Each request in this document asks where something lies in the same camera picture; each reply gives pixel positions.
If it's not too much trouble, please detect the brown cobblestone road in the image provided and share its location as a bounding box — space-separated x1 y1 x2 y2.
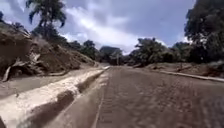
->
43 65 224 128

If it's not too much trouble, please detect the brown earth bank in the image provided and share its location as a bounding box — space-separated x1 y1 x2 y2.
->
0 21 101 83

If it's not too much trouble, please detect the pale concrete kerb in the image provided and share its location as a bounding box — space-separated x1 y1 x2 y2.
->
0 65 111 128
158 69 224 83

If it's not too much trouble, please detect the tall palm tree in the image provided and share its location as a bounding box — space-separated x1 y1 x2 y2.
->
25 0 67 39

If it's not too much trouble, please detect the grass and dirt verge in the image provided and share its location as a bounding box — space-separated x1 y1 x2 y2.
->
133 61 224 80

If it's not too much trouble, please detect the row of dark trees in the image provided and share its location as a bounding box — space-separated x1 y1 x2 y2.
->
128 0 224 65

